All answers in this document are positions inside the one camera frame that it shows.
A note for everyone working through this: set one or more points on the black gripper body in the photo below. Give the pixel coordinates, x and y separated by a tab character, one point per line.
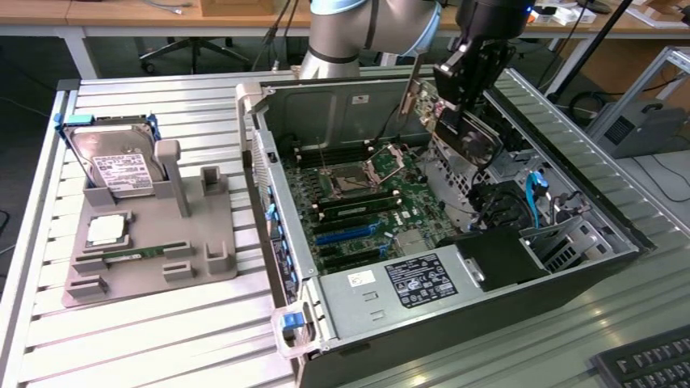
492	18

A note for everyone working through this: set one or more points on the graphics card with metal bracket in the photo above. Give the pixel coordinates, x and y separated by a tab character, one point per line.
473	141

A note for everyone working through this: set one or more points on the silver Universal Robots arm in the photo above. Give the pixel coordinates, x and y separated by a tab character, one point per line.
333	36

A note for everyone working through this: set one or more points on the small orange box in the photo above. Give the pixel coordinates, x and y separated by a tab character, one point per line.
533	17

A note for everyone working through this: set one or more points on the wooden top desk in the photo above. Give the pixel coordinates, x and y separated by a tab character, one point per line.
108	12
573	29

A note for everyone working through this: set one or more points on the small white box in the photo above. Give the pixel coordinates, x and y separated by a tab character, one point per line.
576	17

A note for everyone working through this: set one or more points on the black slanted pole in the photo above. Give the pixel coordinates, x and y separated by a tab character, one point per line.
589	48

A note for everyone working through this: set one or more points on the tall silver disk bay cage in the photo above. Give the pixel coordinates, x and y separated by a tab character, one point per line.
449	174

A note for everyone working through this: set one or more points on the metal socket cover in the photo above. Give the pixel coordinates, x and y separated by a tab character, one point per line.
384	163

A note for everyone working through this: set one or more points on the black RAM slot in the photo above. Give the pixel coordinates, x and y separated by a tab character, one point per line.
338	161
338	157
338	153
338	148

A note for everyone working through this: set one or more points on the thin metal locking lever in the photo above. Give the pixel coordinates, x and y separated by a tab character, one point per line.
321	153

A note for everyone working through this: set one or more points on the green motherboard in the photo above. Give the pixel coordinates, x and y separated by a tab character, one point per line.
415	202

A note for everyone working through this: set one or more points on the CPU socket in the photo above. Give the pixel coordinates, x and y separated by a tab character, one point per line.
349	182

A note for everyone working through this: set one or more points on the grey metal device box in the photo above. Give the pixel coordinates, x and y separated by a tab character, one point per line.
645	133

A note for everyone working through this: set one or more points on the black RAM stick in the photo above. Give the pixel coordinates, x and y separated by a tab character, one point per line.
360	211

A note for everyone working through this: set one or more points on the silver finned heat sink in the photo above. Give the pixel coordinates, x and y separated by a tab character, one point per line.
412	241

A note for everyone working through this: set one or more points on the long black expansion slot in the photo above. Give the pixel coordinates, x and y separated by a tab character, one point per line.
341	225
352	263
349	254

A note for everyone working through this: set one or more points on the blue expansion slot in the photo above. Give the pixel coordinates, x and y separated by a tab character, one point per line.
347	235

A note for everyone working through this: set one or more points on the low silver disk bay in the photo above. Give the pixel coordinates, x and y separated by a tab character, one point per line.
581	234

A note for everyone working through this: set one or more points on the black plastic cover box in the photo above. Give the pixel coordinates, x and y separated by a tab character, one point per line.
495	258

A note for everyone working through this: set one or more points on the black office chair base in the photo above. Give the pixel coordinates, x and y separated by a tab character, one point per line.
196	44

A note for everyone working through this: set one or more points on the black open PC case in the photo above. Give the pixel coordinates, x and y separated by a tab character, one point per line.
565	291

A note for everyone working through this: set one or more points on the grey power supply unit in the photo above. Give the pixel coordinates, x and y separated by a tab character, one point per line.
349	307

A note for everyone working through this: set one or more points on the hard disk in blue carrier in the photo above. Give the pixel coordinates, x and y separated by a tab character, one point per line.
118	161

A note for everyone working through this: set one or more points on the blue case latch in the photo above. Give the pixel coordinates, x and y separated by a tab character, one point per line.
290	321

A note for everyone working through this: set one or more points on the grey plastic parts rack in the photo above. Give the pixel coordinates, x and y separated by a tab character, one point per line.
156	238

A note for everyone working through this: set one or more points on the green RAM stick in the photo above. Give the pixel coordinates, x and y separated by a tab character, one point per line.
134	254

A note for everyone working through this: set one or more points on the silver CPU chip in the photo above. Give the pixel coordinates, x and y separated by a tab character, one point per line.
108	230

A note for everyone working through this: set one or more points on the black keyboard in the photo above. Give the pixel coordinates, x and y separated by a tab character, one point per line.
651	363

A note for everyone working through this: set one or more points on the aluminium profile frame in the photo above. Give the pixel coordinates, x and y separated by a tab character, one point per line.
645	81

